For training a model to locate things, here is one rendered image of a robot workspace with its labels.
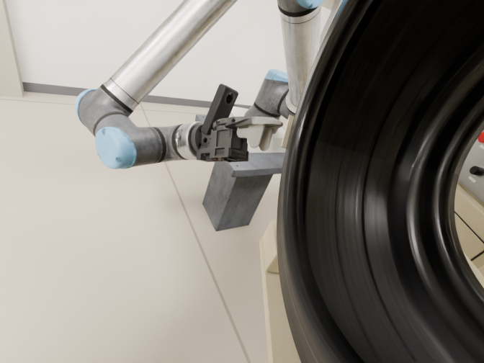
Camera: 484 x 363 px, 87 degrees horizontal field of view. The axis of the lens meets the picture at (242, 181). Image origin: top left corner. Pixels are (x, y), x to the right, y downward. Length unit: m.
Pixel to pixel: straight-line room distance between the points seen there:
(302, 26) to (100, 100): 0.55
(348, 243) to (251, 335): 0.96
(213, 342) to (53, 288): 0.72
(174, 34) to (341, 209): 0.54
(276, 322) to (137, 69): 0.61
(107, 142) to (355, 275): 0.53
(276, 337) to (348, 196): 0.28
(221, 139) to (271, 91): 0.73
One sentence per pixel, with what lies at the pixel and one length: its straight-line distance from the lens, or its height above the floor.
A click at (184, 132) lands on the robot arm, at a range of 0.61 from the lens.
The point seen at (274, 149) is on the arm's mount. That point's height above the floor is 0.62.
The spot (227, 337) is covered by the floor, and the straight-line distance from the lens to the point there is 1.35.
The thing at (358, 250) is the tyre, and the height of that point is 0.93.
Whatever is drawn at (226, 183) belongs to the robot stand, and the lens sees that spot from 1.44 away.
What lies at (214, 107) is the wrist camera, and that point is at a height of 1.00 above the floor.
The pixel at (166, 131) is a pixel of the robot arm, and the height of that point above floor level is 0.89.
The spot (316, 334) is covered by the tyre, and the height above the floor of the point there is 1.01.
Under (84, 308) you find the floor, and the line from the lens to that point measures 1.36.
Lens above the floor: 1.22
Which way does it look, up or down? 36 degrees down
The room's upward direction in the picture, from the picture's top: 22 degrees clockwise
